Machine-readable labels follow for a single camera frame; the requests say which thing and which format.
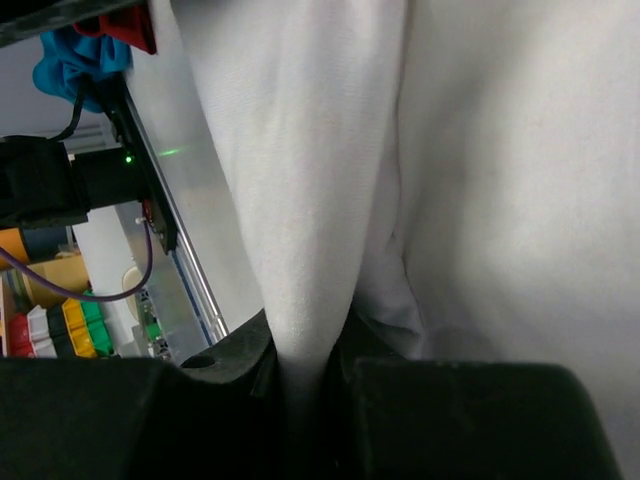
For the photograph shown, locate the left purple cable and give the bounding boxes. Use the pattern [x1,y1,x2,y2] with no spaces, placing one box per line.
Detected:
[0,219,155,303]

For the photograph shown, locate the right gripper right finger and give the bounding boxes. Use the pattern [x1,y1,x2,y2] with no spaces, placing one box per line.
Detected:
[325,314,621,479]

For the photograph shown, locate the white printed t-shirt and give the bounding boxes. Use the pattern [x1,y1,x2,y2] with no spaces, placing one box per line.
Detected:
[171,1,639,479]

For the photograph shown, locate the blue t-shirt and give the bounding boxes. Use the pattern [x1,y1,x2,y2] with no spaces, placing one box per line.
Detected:
[32,26,132,103]

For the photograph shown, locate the dark red t-shirt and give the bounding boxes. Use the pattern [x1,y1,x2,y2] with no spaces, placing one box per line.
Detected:
[73,4,157,55]

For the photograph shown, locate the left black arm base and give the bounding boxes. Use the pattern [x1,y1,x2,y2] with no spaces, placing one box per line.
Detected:
[1,76,178,252]

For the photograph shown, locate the coloured storage bins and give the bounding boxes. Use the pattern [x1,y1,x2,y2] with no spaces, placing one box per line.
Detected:
[3,299,115,358]

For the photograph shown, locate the front aluminium rail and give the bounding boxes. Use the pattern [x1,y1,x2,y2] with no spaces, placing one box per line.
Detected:
[64,94,231,346]

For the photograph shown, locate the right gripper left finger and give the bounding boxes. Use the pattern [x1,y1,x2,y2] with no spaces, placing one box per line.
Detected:
[1,314,279,479]

